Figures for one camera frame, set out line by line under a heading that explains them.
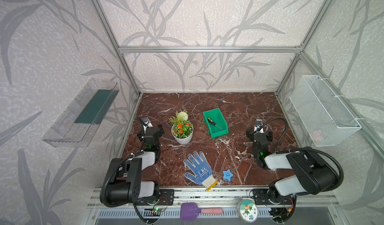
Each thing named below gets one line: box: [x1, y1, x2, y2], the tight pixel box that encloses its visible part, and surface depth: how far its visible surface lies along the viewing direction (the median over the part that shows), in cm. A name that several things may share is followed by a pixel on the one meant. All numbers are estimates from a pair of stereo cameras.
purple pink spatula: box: [180, 202, 223, 221], surface depth 71 cm
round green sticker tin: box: [236, 199, 259, 223], surface depth 64 cm
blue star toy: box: [223, 169, 234, 182], surface depth 82 cm
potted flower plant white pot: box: [169, 109, 194, 145], surface depth 86 cm
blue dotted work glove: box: [183, 151, 218, 191], surface depth 83 cm
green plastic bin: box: [203, 108, 229, 139], surface depth 101 cm
